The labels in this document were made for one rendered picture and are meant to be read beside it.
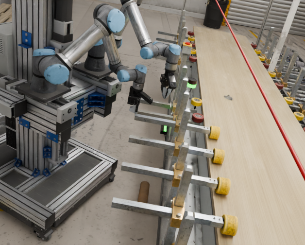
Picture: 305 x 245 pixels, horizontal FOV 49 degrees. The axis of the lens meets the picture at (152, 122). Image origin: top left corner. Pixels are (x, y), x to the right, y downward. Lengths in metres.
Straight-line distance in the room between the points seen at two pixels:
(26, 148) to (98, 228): 0.78
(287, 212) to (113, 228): 1.33
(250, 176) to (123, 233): 1.12
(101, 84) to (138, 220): 1.09
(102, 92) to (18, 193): 0.91
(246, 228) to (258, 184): 0.34
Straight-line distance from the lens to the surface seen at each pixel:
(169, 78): 2.16
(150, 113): 2.29
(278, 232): 1.64
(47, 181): 2.64
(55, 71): 1.81
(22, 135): 2.61
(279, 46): 3.66
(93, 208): 2.74
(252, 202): 1.72
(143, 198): 2.77
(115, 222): 2.66
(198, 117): 2.28
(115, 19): 1.87
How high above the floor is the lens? 1.94
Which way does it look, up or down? 30 degrees down
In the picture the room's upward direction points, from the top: 11 degrees clockwise
